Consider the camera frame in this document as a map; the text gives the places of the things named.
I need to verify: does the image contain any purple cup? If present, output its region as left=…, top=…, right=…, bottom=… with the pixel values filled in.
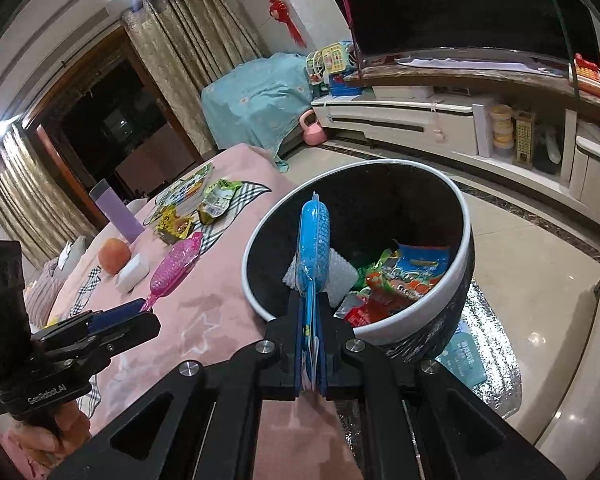
left=89, top=178, right=145, bottom=243

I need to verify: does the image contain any silver foil mat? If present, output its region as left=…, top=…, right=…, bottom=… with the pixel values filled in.
left=337, top=280, right=523, bottom=461

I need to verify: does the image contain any person's left hand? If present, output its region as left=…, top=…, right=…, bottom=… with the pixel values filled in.
left=7, top=401, right=92, bottom=467

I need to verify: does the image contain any white tissue pack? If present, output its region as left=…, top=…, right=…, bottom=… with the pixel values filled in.
left=115, top=252, right=151, bottom=293

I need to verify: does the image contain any pink kettlebell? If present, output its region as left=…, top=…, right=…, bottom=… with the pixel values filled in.
left=300, top=111, right=331, bottom=146

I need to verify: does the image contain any orange peach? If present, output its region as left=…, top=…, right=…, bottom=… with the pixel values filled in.
left=98, top=237, right=132, bottom=276

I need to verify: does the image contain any toy cash register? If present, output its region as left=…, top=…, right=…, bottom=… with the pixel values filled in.
left=306, top=42, right=363, bottom=98

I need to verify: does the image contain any red toy phone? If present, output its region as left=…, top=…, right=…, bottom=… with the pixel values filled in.
left=572, top=53, right=600, bottom=98

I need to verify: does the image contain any blue hairbrush package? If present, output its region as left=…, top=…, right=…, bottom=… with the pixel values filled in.
left=295, top=192, right=333, bottom=396

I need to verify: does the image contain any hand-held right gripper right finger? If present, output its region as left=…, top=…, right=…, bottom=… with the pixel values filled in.
left=317, top=290, right=566, bottom=480

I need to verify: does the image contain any green snack bag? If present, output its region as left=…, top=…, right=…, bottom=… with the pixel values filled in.
left=352, top=260, right=381, bottom=291

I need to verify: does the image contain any pink hairbrush package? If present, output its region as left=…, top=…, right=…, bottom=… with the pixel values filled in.
left=139, top=231, right=204, bottom=313

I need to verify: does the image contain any beige patterned curtain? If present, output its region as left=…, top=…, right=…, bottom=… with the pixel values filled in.
left=0, top=125, right=98, bottom=268
left=122, top=0, right=276, bottom=153

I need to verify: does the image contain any yellow wrapper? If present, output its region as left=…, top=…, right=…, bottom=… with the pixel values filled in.
left=155, top=203, right=201, bottom=246

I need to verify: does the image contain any white television cabinet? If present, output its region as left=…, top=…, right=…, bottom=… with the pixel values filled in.
left=310, top=47, right=600, bottom=236

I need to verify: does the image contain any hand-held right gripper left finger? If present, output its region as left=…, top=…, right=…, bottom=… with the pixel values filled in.
left=47, top=290, right=306, bottom=480

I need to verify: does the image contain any dark glass door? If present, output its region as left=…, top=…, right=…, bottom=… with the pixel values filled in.
left=22, top=25, right=191, bottom=231

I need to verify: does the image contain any white flat box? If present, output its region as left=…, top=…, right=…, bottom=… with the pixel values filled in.
left=371, top=85, right=436, bottom=101

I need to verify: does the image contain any stack of yellow containers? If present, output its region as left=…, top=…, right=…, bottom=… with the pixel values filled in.
left=490, top=104, right=515, bottom=158

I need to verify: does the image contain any light blue packet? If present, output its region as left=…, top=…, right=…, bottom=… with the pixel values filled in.
left=437, top=320, right=487, bottom=388

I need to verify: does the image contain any teal cloth cover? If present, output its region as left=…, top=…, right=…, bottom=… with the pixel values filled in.
left=201, top=51, right=315, bottom=163

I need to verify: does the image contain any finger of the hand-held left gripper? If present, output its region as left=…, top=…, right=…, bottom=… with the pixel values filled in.
left=40, top=298, right=149, bottom=347
left=34, top=312, right=162, bottom=377

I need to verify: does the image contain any white round bin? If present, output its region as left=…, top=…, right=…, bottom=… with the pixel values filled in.
left=242, top=158, right=476, bottom=366

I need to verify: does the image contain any red wrapper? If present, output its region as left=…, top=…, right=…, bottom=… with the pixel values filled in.
left=342, top=300, right=386, bottom=328

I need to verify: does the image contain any green wrapper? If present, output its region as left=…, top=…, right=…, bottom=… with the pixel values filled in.
left=197, top=178, right=243, bottom=226

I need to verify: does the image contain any pink thin stick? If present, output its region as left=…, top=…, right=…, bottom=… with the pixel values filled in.
left=330, top=0, right=364, bottom=82

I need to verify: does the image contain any red hanging knot decoration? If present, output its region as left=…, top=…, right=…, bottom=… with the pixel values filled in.
left=240, top=0, right=305, bottom=47

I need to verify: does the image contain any large black television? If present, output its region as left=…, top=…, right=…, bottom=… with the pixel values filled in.
left=312, top=0, right=598, bottom=68

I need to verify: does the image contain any orange blue snack wrapper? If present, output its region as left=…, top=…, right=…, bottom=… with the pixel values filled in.
left=375, top=242, right=452, bottom=311

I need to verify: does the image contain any green picture book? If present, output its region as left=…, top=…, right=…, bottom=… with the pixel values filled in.
left=145, top=162, right=215, bottom=223

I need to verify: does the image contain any yellow patterned box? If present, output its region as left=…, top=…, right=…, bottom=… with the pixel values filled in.
left=514, top=108, right=537, bottom=168

